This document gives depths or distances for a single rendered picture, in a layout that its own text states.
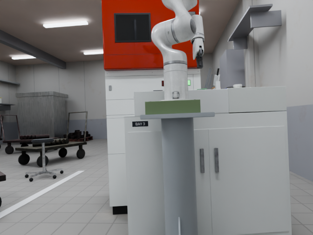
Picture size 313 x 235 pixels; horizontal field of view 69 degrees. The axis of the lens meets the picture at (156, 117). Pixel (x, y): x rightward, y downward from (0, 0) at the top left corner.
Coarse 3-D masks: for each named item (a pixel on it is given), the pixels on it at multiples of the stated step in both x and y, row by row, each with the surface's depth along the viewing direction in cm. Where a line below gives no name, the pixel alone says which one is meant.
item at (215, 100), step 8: (136, 96) 129; (144, 96) 129; (152, 96) 129; (160, 96) 130; (192, 96) 131; (200, 96) 131; (208, 96) 131; (216, 96) 132; (224, 96) 132; (136, 104) 129; (144, 104) 129; (200, 104) 131; (208, 104) 131; (216, 104) 131; (224, 104) 132; (136, 112) 129; (144, 112) 129; (216, 112) 131; (224, 112) 132
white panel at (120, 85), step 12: (108, 72) 190; (120, 72) 190; (132, 72) 191; (144, 72) 192; (156, 72) 192; (192, 72) 194; (108, 84) 190; (120, 84) 190; (132, 84) 191; (144, 84) 192; (156, 84) 192; (192, 84) 194; (108, 96) 190; (120, 96) 190; (132, 96) 191; (108, 108) 190; (120, 108) 190; (132, 108) 191
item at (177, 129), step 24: (168, 120) 106; (192, 120) 109; (168, 144) 107; (192, 144) 108; (168, 168) 107; (192, 168) 107; (168, 192) 107; (192, 192) 107; (168, 216) 108; (192, 216) 106
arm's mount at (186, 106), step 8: (152, 104) 101; (160, 104) 101; (168, 104) 101; (176, 104) 100; (184, 104) 100; (192, 104) 100; (152, 112) 101; (160, 112) 101; (168, 112) 101; (176, 112) 100; (184, 112) 100; (192, 112) 100
